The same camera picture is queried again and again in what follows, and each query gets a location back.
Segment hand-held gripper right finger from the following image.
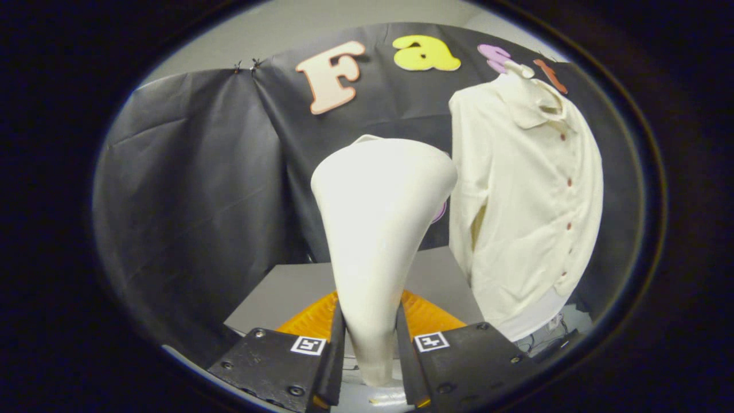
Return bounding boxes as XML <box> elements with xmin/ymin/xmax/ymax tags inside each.
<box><xmin>396</xmin><ymin>290</ymin><xmax>542</xmax><ymax>411</ymax></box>

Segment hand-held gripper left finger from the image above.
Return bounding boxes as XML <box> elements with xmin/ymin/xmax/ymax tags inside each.
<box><xmin>208</xmin><ymin>290</ymin><xmax>346</xmax><ymax>413</ymax></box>

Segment white garment steamer head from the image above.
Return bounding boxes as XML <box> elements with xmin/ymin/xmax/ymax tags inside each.
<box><xmin>310</xmin><ymin>135</ymin><xmax>458</xmax><ymax>388</ymax></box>

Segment cream button shirt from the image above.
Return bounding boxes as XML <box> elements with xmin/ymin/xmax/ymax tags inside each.
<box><xmin>448</xmin><ymin>72</ymin><xmax>604</xmax><ymax>328</ymax></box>

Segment grey cabinet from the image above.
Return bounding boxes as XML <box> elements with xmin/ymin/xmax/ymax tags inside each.
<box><xmin>224</xmin><ymin>247</ymin><xmax>485</xmax><ymax>368</ymax></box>

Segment black backdrop cloth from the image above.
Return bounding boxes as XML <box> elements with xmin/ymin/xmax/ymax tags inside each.
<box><xmin>92</xmin><ymin>22</ymin><xmax>643</xmax><ymax>368</ymax></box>

